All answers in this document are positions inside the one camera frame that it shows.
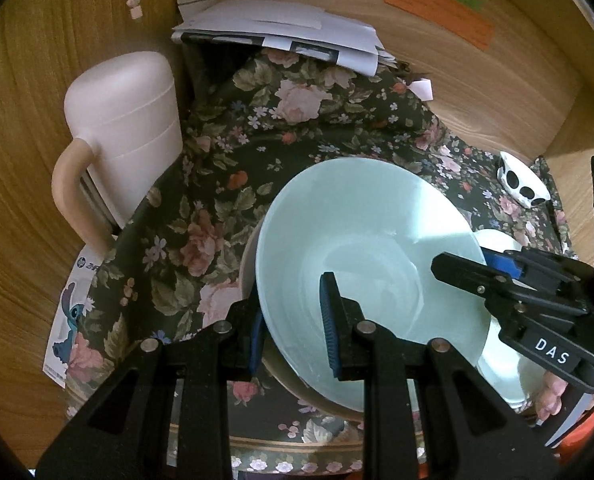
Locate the mint green plate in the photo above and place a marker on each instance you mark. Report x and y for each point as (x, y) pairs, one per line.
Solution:
(502, 370)

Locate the person's right forearm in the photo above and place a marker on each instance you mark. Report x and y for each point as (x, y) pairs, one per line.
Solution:
(584, 447)

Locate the stack of white papers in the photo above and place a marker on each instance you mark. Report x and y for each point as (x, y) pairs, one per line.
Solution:
(287, 25)

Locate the black dotted white bowl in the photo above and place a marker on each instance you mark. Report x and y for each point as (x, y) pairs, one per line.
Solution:
(519, 185)

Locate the pink bowl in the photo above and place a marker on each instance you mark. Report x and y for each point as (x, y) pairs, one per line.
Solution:
(289, 377)

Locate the mint green bowl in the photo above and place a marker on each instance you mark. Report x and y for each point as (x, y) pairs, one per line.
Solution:
(377, 210)

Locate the person's right hand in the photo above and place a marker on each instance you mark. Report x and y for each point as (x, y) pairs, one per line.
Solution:
(552, 397)

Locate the stack of magazines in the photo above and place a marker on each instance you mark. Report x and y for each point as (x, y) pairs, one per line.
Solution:
(388, 59)

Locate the cartoon printed paper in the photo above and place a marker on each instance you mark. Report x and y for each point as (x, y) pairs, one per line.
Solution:
(64, 310)

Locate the white paper slip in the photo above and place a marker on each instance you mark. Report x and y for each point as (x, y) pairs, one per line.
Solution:
(423, 87)

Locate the orange paper note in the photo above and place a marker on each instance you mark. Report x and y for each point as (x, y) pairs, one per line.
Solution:
(437, 5)

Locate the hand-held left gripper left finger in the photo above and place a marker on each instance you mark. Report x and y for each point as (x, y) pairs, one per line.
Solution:
(256, 345)

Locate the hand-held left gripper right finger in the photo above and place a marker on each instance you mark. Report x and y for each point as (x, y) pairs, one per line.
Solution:
(329, 330)

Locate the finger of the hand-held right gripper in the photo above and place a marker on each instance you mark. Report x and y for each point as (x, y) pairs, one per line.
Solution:
(472, 277)
(502, 262)

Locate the floral cloth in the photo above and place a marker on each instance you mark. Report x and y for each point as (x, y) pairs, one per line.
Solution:
(217, 160)

